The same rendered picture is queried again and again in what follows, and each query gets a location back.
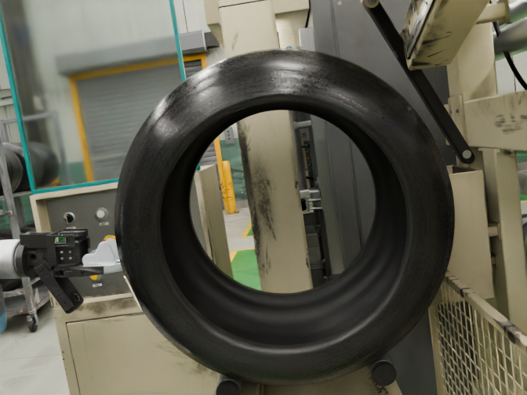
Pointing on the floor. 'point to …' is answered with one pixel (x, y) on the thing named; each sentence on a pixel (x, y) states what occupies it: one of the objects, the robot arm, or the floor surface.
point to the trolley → (37, 291)
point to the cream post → (268, 161)
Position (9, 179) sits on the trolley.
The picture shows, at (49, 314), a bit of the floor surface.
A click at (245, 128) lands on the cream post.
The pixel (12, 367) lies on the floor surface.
